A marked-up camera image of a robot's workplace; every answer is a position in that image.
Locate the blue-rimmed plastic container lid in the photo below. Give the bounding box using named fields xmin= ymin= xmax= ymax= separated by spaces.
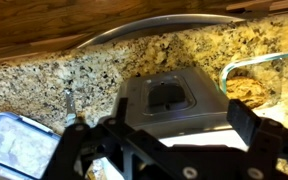
xmin=0 ymin=112 xmax=62 ymax=180

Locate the stainless steel two-slot toaster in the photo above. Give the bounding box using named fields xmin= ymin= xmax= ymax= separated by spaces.
xmin=98 ymin=66 xmax=248 ymax=151

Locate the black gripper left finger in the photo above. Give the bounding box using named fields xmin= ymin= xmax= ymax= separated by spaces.
xmin=41 ymin=96 xmax=202 ymax=180

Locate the wooden drawer front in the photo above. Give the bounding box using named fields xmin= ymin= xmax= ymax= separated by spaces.
xmin=225 ymin=0 xmax=288 ymax=15

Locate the brown bread slice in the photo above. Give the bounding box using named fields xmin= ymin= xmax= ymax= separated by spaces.
xmin=225 ymin=76 xmax=269 ymax=110

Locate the clear glass food container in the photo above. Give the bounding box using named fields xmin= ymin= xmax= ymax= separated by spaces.
xmin=218 ymin=49 xmax=288 ymax=113

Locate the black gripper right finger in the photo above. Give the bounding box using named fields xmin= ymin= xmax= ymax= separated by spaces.
xmin=226 ymin=98 xmax=285 ymax=180

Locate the curved metal appliance handle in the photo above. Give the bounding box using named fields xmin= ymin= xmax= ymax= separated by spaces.
xmin=76 ymin=13 xmax=247 ymax=50

